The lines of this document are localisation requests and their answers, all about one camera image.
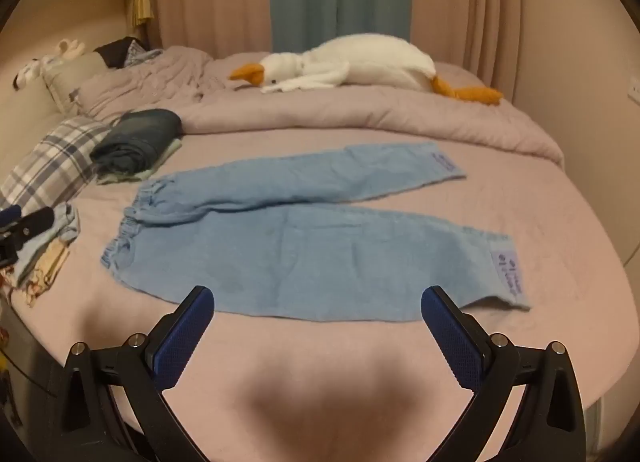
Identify light blue denim pants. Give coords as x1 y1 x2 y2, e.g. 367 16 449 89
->
101 142 528 322

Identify pile of light clothes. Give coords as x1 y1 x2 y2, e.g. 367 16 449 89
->
6 202 80 307

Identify plaid checked pillow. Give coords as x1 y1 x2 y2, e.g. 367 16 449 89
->
1 116 111 214

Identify beige pillow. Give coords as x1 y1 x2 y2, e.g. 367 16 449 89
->
42 52 108 116

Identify folded dark blue jeans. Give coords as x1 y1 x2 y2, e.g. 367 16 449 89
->
90 109 182 175

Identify pink bed sheet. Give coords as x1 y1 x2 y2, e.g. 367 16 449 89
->
12 141 639 461

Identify small white plush toy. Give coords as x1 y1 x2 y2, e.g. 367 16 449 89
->
12 40 86 92

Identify folded pale green garment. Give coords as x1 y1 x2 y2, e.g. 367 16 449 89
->
96 138 182 185

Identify dark clothes at headboard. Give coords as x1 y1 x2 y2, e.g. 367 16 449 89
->
94 36 163 69

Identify mauve quilted duvet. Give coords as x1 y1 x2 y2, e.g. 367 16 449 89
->
76 46 564 165

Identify yellow hanging fabric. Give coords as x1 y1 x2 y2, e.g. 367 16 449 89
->
129 0 154 30

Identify pink curtain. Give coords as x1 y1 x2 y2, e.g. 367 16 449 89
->
149 0 522 96

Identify white goose plush toy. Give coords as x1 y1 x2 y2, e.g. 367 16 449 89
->
229 33 502 106

